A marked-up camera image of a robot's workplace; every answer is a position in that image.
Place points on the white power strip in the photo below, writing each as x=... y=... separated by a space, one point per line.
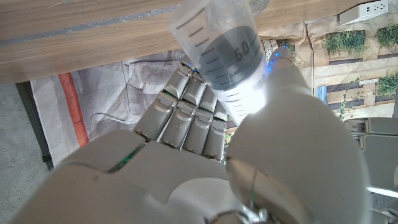
x=363 y=12

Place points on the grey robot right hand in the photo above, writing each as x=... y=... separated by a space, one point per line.
x=186 y=180

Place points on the large clear plastic syringe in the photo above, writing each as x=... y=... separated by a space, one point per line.
x=224 y=53

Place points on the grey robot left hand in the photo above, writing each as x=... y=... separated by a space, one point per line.
x=382 y=155

